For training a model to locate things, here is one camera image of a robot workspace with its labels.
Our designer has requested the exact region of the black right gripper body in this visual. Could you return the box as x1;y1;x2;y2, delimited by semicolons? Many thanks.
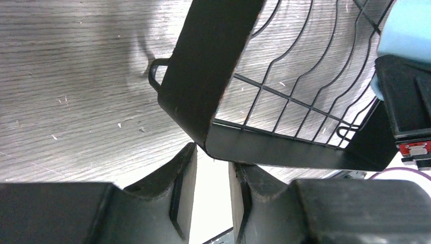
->
396;137;430;170

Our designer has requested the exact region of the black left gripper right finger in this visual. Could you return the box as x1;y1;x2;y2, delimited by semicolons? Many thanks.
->
229;163;430;243

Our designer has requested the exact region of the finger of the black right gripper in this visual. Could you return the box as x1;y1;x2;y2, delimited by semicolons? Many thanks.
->
375;55;430;140

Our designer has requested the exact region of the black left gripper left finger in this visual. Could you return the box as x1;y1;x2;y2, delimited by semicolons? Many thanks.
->
1;143;197;243

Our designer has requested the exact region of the light blue mug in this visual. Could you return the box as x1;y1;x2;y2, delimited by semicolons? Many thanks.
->
370;0;431;101

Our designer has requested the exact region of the black wire dish rack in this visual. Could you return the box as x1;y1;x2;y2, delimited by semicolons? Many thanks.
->
149;1;397;171

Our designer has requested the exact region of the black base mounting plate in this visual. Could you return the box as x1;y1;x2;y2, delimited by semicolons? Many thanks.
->
203;228;235;244

